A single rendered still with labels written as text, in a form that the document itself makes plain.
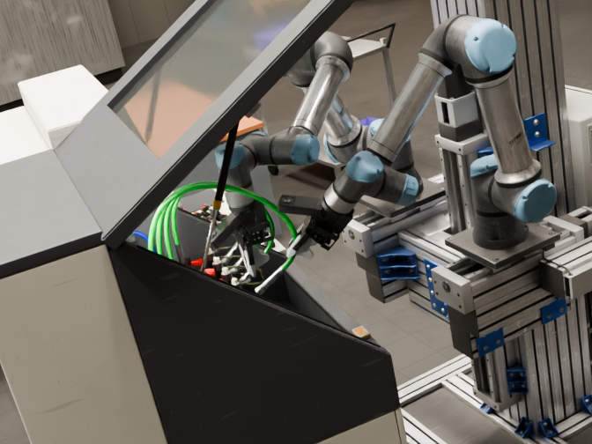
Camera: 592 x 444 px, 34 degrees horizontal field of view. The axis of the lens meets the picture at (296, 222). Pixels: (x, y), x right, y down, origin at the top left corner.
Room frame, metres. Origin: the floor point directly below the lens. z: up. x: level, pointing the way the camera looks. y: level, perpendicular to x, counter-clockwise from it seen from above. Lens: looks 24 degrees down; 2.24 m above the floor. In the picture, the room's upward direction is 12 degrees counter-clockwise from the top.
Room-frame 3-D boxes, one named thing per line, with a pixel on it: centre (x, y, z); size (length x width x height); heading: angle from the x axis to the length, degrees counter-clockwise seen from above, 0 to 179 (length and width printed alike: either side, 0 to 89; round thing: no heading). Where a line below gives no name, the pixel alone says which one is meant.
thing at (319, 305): (2.37, -0.04, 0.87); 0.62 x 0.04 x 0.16; 17
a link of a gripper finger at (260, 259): (2.28, 0.12, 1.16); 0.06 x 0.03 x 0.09; 107
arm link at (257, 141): (2.37, 0.06, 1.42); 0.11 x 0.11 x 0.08; 59
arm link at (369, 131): (2.82, -0.33, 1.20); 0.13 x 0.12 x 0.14; 59
